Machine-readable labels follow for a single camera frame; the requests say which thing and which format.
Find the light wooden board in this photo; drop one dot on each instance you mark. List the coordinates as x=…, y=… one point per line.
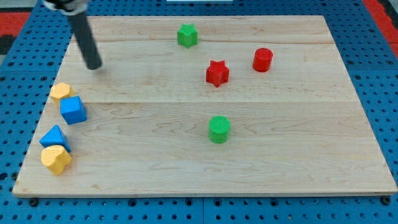
x=297, y=130

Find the red cylinder block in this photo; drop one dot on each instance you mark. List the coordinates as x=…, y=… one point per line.
x=262, y=60

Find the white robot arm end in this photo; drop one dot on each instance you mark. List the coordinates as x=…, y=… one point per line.
x=67, y=7

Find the blue cube block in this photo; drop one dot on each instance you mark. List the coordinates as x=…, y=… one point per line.
x=73, y=110

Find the green star block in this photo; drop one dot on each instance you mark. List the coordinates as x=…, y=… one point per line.
x=187, y=35

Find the yellow heart block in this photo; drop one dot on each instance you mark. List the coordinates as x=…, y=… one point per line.
x=55, y=158

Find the blue triangle block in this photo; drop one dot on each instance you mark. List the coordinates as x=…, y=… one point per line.
x=55, y=136

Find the green cylinder block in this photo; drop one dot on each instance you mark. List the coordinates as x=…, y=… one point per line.
x=219, y=127

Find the red star block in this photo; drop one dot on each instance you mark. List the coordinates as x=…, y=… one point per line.
x=217, y=73

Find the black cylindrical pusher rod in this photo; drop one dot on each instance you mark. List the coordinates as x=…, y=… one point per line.
x=82, y=31

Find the yellow hexagon block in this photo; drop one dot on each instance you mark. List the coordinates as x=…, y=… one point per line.
x=61, y=91

